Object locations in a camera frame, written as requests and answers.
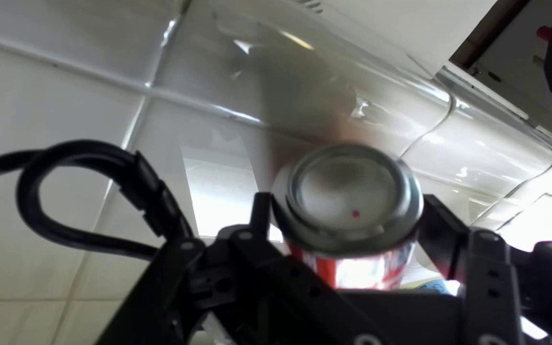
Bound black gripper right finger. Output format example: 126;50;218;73
417;194;552;345

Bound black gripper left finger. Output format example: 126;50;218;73
189;192;384;345

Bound red soda can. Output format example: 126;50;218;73
271;144;423;290

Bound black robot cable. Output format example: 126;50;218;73
0;138;195;263

